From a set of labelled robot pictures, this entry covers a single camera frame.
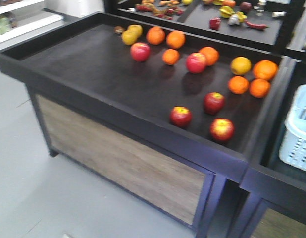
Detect pink-red apple far left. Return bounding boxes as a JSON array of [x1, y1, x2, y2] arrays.
[[130, 42, 151, 62]]

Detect pink-red apple centre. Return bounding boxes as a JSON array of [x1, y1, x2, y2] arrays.
[[186, 52, 207, 74]]

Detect small orange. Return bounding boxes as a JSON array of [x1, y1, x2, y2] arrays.
[[162, 49, 180, 65], [249, 79, 271, 98], [228, 76, 250, 95]]

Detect dark red apple front left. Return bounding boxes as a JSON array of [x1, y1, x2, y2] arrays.
[[169, 106, 192, 128]]

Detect dark purple onion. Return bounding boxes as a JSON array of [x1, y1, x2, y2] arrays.
[[239, 2, 252, 13]]

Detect yellow starfruit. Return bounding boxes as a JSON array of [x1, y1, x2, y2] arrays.
[[235, 11, 247, 23], [219, 6, 235, 19]]

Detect black wood-panel fruit stand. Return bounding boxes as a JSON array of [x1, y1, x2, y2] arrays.
[[0, 13, 306, 238]]

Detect small orange lower left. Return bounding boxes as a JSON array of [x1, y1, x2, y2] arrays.
[[228, 76, 250, 95]]

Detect small orange centre left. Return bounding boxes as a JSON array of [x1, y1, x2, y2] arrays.
[[162, 49, 180, 65]]

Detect dark red apple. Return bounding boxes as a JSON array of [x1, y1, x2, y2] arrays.
[[204, 92, 225, 115], [169, 106, 192, 128]]

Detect dark red apple upper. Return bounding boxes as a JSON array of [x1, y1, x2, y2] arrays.
[[204, 92, 225, 115]]

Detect red-yellow apple front right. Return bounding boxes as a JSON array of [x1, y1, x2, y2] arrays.
[[210, 118, 235, 142]]

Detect small orange lower right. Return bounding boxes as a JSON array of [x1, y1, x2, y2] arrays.
[[249, 79, 271, 98]]

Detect yellow starfruit right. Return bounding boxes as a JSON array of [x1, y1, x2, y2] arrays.
[[235, 11, 247, 23]]

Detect pink-red apple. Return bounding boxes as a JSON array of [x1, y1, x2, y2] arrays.
[[130, 42, 151, 62], [186, 52, 207, 74]]

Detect red chili pepper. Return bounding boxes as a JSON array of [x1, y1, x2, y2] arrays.
[[245, 21, 268, 31]]

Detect light blue plastic basket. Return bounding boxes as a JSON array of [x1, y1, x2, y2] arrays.
[[279, 84, 306, 172]]

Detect red bell pepper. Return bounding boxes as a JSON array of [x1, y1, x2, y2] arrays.
[[209, 17, 221, 30]]

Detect white garlic bulb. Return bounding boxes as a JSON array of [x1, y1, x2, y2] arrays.
[[227, 14, 240, 26]]

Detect yellow starfruit left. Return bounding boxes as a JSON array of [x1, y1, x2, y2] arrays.
[[219, 6, 235, 19]]

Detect yellow orange right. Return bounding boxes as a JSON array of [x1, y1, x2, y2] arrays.
[[230, 57, 252, 75]]

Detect large orange far right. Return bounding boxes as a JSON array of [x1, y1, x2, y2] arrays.
[[253, 60, 278, 81]]

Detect orange behind centre apple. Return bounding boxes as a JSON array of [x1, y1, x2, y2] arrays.
[[199, 47, 219, 66]]

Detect yellow-green apple front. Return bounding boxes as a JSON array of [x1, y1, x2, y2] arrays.
[[121, 30, 138, 46]]

